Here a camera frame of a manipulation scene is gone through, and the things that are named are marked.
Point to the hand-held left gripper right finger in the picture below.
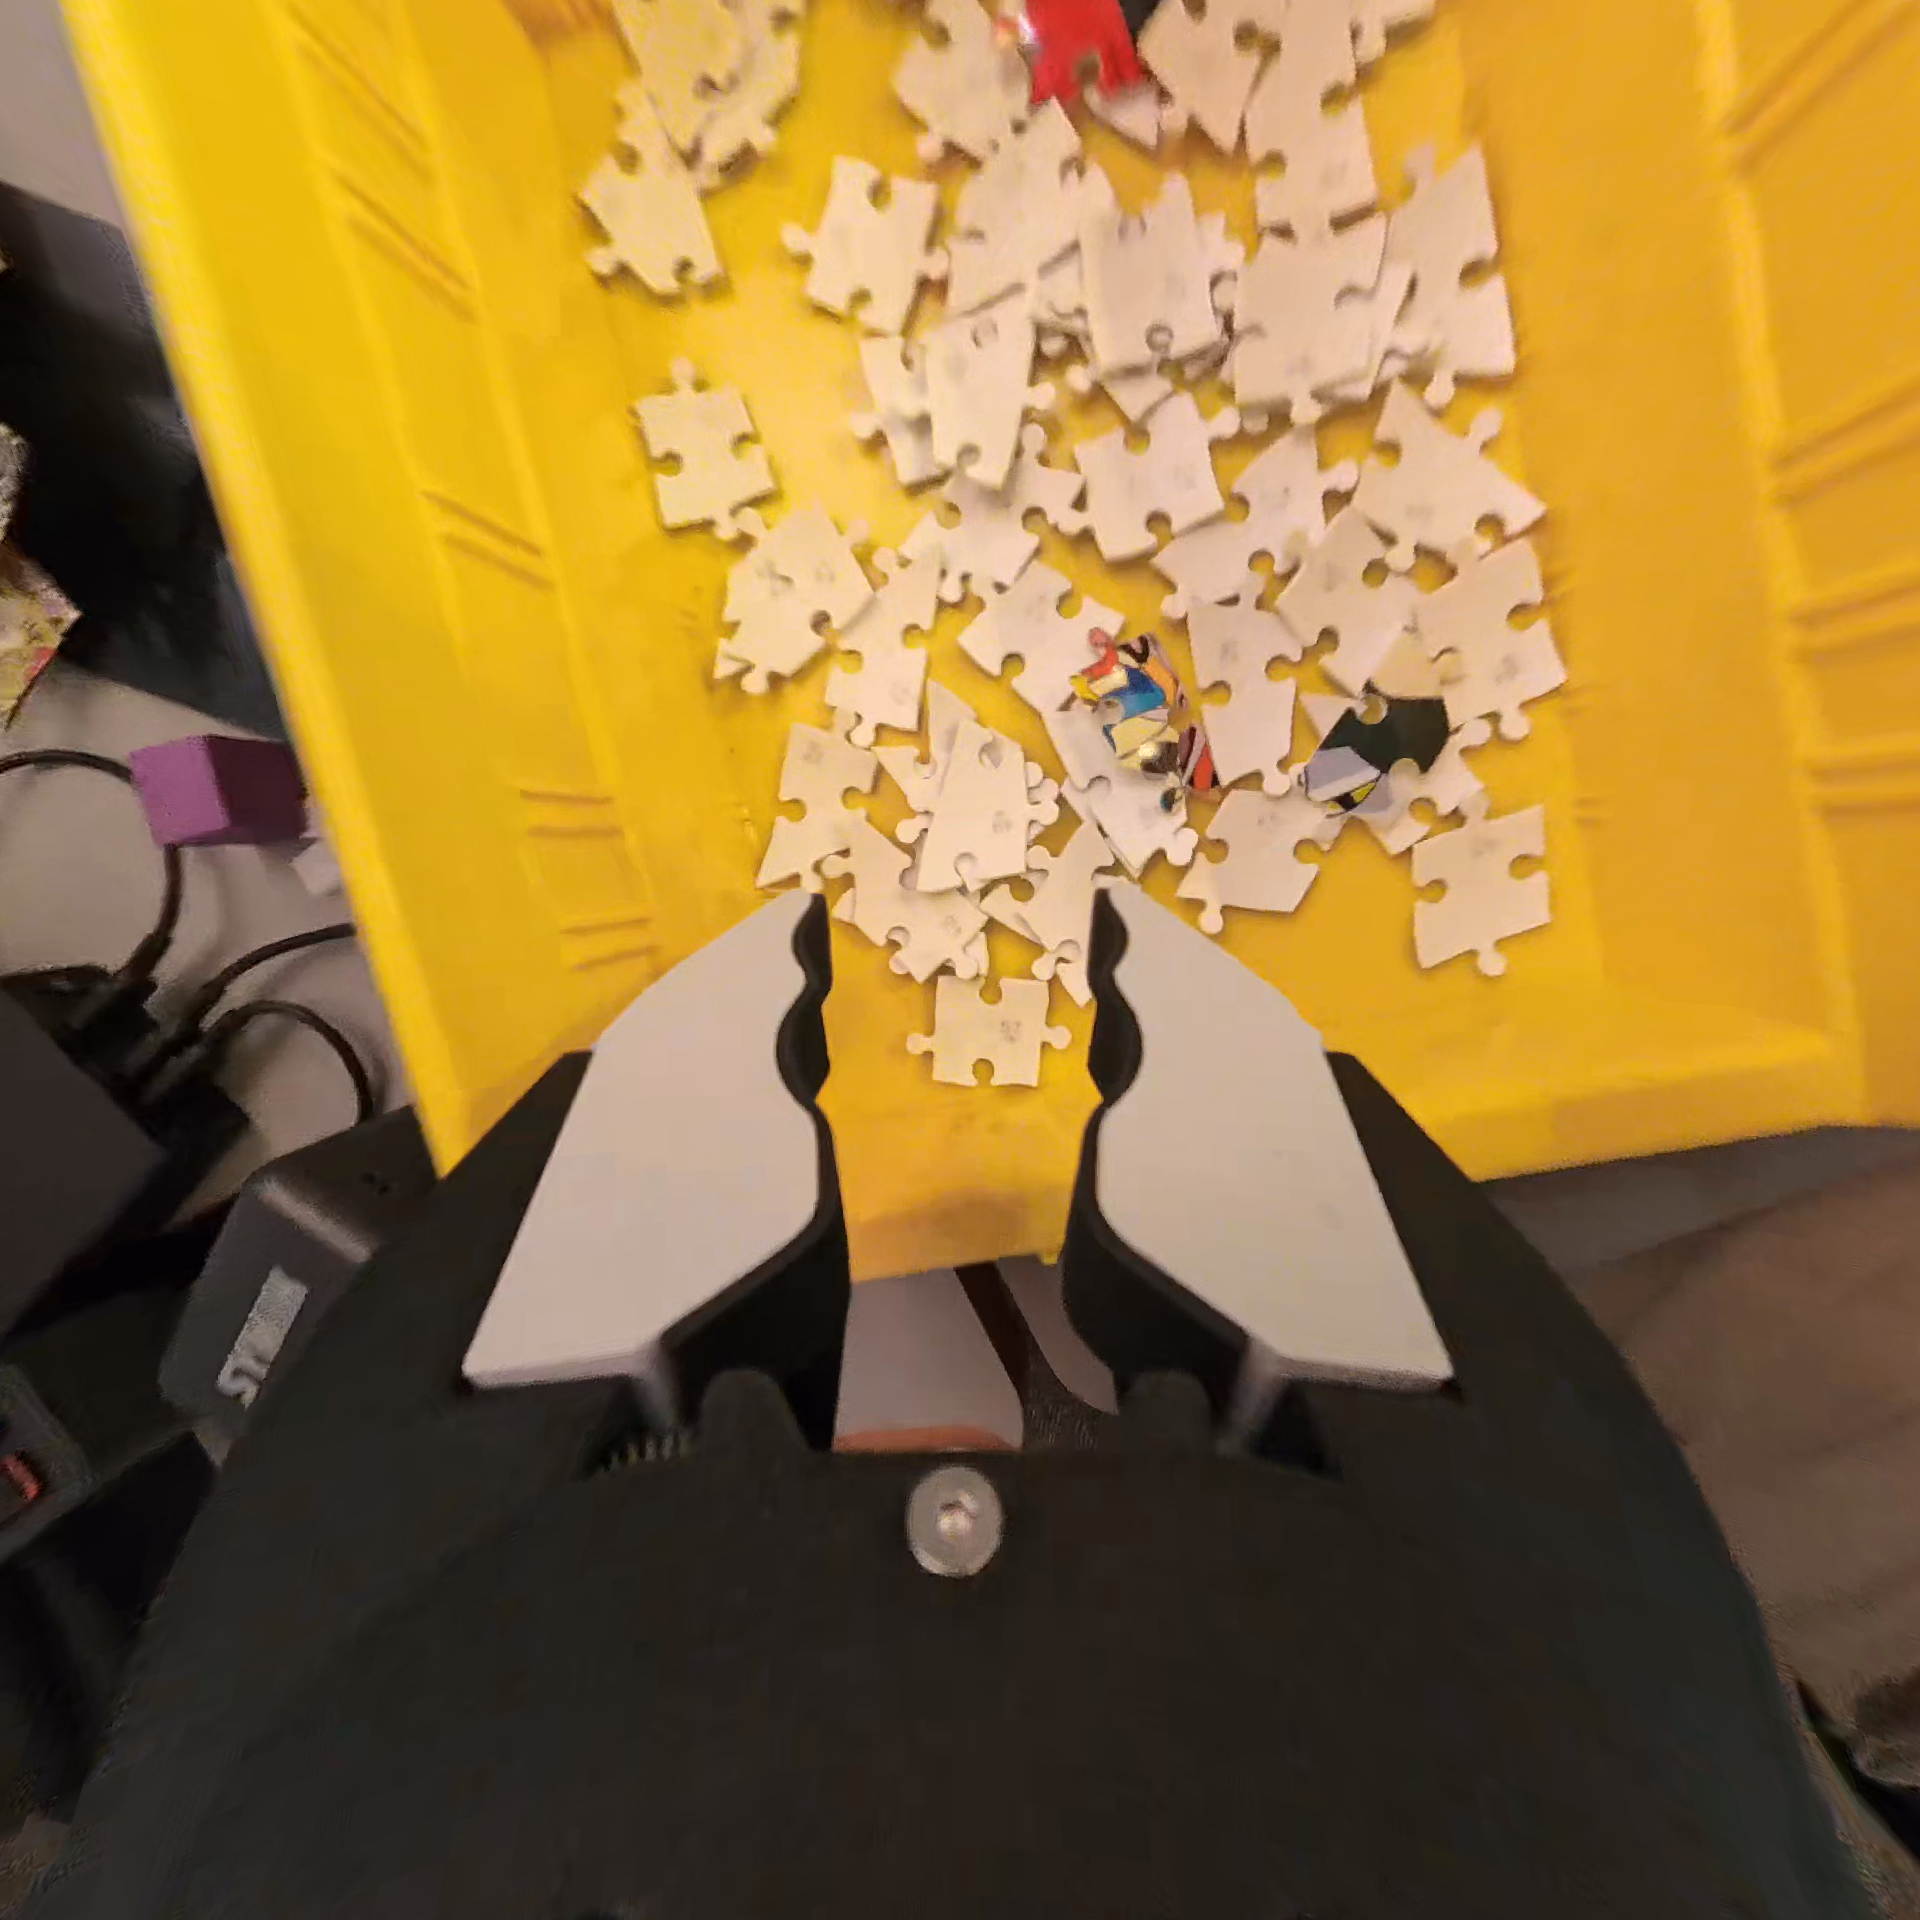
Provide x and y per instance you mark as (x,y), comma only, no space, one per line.
(1244,1171)

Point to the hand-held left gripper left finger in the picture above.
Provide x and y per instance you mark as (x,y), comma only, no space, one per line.
(660,1171)

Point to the yellow plastic bin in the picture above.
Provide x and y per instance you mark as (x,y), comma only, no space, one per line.
(451,600)

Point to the pile of white puzzle pieces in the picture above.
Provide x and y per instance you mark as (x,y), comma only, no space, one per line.
(1154,480)

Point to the black power adapter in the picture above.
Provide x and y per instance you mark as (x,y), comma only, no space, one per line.
(301,1245)

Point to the dark jigsaw piece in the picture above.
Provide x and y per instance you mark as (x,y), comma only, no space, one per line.
(1380,743)

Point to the colourful jigsaw piece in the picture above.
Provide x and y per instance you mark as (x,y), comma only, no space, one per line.
(1140,713)

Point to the purple block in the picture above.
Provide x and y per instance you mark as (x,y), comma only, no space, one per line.
(218,789)

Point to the black box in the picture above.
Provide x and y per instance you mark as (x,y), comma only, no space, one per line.
(60,1140)

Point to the colourful wrapper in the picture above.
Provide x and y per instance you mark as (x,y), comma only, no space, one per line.
(27,600)

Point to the red jigsaw piece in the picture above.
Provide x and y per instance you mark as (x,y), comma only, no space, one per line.
(1072,44)

